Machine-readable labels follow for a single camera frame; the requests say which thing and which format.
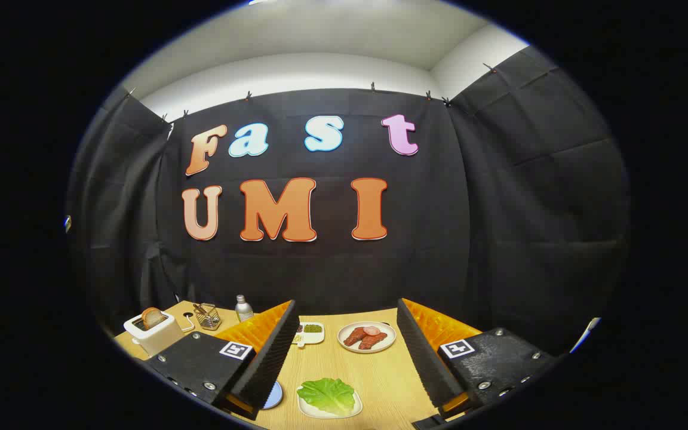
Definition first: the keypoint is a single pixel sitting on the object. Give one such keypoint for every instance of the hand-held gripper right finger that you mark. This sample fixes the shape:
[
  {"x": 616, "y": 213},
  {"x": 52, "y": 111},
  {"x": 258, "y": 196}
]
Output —
[{"x": 424, "y": 358}]

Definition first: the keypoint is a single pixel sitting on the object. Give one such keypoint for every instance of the green lettuce leaf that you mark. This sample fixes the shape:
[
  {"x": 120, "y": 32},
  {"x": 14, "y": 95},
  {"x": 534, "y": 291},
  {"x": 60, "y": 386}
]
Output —
[{"x": 326, "y": 394}]

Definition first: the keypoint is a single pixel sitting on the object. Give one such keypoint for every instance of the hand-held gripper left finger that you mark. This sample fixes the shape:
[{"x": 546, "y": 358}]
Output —
[{"x": 272, "y": 364}]

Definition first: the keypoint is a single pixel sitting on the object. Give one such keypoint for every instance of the white toaster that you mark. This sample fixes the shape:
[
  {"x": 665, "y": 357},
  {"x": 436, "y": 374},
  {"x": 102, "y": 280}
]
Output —
[{"x": 156, "y": 339}]

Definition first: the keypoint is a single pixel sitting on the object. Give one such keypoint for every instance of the blue round plate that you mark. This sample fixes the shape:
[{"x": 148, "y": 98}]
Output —
[{"x": 273, "y": 397}]

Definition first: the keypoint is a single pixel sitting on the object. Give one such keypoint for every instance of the silver bottle green label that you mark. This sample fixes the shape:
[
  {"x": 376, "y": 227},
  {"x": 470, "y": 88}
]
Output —
[{"x": 243, "y": 310}]

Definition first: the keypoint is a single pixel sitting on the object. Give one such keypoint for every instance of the white divided dish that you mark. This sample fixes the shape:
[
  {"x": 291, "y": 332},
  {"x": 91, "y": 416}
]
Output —
[{"x": 314, "y": 337}]

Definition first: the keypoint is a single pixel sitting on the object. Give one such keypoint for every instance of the white round plate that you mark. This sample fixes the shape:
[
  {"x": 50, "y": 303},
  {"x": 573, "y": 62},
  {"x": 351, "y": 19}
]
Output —
[{"x": 389, "y": 340}]

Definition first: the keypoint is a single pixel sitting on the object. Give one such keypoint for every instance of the pink sausage slice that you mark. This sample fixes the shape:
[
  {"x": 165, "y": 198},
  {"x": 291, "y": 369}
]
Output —
[{"x": 372, "y": 330}]

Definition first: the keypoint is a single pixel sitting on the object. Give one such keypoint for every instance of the pile of green beans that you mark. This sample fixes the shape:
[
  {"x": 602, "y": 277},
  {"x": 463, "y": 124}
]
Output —
[{"x": 313, "y": 328}]

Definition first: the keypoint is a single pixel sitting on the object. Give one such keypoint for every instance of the toasted bread slice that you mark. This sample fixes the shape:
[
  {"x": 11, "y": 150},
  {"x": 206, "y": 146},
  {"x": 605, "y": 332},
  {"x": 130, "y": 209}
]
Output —
[{"x": 153, "y": 318}]

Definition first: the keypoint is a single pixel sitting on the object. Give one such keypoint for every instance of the red meat slice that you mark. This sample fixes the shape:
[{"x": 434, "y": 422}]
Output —
[
  {"x": 354, "y": 337},
  {"x": 374, "y": 341}
]

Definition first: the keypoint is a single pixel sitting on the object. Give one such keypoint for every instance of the white rectangular plate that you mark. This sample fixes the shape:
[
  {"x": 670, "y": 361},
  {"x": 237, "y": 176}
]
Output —
[{"x": 357, "y": 407}]

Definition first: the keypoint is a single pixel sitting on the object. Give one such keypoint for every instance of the brown utensil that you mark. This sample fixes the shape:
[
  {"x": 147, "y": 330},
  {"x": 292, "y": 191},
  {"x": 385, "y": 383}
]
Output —
[{"x": 199, "y": 308}]

